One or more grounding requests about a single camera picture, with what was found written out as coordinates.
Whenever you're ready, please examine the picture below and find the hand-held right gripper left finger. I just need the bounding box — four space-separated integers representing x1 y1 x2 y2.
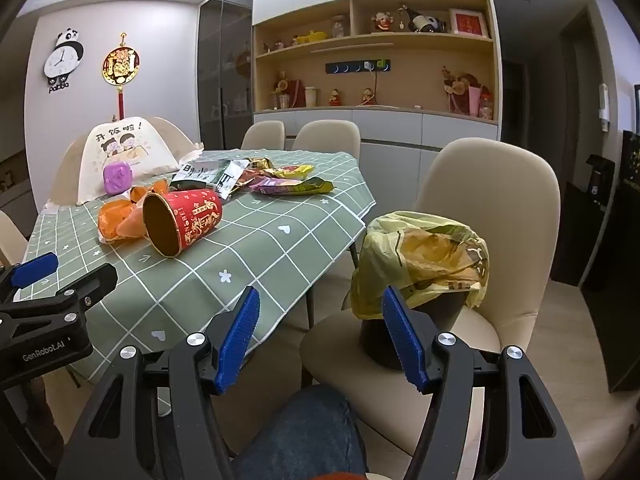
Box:
55 286 262 480

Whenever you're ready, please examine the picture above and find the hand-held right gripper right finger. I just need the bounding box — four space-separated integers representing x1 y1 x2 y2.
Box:
381 285 586 480

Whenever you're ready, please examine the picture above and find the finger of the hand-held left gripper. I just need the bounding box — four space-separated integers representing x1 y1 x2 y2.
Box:
0 262 119 333
0 253 60 305

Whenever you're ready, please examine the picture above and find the orange snack wrapper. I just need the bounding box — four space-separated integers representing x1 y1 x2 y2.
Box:
97 185 168 246

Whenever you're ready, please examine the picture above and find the yellow plastic bag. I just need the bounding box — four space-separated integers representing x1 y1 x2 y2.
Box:
350 211 490 321

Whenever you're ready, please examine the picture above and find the pink snack wrapper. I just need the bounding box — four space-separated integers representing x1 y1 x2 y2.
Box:
249 175 301 195

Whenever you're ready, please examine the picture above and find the yellow snack wrapper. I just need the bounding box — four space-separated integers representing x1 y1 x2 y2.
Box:
285 177 334 196

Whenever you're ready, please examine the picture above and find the red gold snack wrapper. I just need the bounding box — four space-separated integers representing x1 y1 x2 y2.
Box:
274 165 316 180

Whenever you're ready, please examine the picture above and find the person's left forearm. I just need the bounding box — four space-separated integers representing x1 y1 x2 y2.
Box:
20 375 66 461

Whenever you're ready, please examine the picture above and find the green checked tablecloth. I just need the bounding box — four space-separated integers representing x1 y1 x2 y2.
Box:
22 149 378 418

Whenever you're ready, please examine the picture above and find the purple plastic box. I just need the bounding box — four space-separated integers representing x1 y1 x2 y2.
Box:
102 161 135 195

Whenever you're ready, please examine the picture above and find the person's jeans leg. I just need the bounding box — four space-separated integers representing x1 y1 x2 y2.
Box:
235 385 368 480

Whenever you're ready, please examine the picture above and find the red paper cup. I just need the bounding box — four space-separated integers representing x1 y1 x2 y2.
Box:
142 190 224 259

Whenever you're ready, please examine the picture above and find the white cartoon printed cloth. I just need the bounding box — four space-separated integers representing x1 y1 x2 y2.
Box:
77 116 181 206

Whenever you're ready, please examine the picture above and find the white printed packet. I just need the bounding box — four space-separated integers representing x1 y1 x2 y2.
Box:
170 160 228 186

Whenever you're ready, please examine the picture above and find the white and black snack packet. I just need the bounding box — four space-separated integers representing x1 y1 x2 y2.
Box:
212 159 251 200

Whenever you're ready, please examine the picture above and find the white base cabinet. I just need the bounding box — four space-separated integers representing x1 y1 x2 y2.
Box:
252 106 501 161

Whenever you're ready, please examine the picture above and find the red gold hanging ornament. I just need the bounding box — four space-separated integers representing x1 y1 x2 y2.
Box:
102 32 138 118

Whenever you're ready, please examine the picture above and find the black cabinet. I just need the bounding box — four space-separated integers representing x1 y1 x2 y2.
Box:
607 130 640 393

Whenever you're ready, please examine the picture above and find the small flower bouquet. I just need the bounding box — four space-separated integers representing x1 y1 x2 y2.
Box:
272 72 293 110

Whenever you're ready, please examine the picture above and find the wooden shelf unit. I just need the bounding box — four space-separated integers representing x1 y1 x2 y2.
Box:
252 0 501 121

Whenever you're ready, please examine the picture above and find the large wrapped bouquet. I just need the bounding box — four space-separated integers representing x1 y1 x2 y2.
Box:
442 66 496 120

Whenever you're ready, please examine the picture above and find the dark glass cabinet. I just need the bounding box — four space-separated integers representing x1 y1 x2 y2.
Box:
197 0 255 151

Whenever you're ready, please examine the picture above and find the black power strip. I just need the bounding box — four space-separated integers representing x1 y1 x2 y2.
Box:
325 60 392 75

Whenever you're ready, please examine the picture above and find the panda plush toy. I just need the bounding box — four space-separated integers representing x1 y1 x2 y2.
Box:
407 7 448 35

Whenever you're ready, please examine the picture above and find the panda wall clock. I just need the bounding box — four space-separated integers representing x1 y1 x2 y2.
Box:
44 30 85 95

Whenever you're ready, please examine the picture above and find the red picture white frame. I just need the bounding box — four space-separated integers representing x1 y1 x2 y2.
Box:
448 8 490 39

